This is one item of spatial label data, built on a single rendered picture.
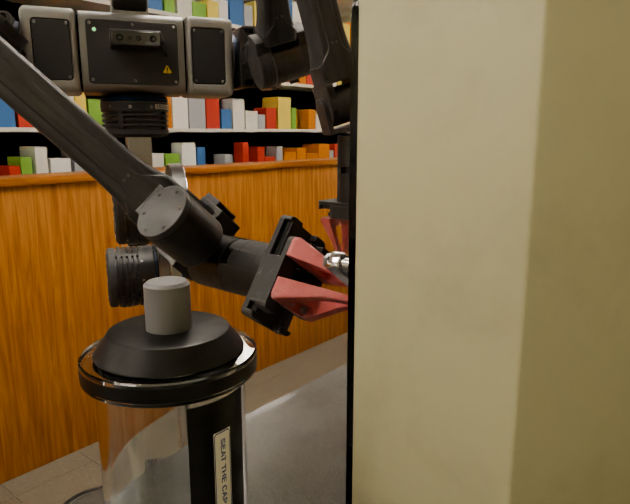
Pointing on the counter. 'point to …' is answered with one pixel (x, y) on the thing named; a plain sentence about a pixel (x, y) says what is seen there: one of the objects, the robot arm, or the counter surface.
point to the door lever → (335, 262)
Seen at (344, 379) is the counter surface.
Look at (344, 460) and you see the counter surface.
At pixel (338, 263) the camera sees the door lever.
